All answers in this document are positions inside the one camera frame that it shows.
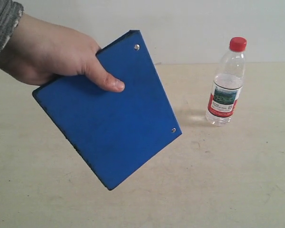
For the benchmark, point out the person's bare hand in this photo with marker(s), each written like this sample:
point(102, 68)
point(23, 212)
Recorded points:
point(38, 51)

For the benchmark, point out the blue binder folder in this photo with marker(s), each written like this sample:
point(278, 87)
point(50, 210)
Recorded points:
point(114, 133)

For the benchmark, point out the clear plastic water bottle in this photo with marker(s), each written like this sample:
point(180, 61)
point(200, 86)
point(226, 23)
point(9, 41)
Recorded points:
point(227, 83)

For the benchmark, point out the grey knit sleeve forearm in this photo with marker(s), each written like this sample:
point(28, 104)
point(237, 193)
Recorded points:
point(10, 14)

